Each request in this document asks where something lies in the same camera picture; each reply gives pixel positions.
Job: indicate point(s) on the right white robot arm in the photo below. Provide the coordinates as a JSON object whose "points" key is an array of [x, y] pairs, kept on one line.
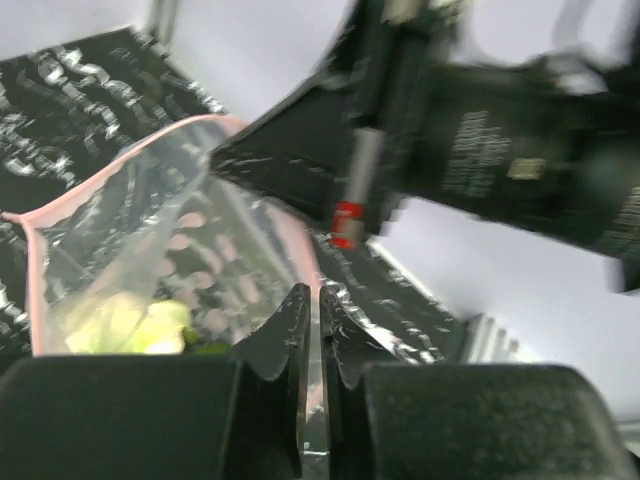
{"points": [[598, 153]]}

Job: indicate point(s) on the black marble pattern mat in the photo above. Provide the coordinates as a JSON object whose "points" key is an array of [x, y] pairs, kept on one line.
{"points": [[68, 110]]}

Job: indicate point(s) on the right aluminium frame rail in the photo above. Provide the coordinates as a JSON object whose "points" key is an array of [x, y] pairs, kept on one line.
{"points": [[484, 340]]}

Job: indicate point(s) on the fake green fruit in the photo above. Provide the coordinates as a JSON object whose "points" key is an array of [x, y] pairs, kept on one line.
{"points": [[127, 324]]}

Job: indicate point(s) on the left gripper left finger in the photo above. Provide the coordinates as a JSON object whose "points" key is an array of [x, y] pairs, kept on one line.
{"points": [[237, 415]]}

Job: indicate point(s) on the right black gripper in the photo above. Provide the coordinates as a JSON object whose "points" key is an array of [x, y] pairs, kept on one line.
{"points": [[476, 138]]}

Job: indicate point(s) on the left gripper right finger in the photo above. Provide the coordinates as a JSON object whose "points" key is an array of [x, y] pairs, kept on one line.
{"points": [[387, 419]]}

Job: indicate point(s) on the clear zip top bag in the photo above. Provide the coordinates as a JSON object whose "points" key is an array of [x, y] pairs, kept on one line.
{"points": [[113, 233]]}

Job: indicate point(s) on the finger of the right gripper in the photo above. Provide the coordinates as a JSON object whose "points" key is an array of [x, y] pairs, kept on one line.
{"points": [[300, 151]]}

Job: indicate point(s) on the aluminium frame rail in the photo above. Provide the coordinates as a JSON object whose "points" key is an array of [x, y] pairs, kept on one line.
{"points": [[484, 340], [162, 20]]}

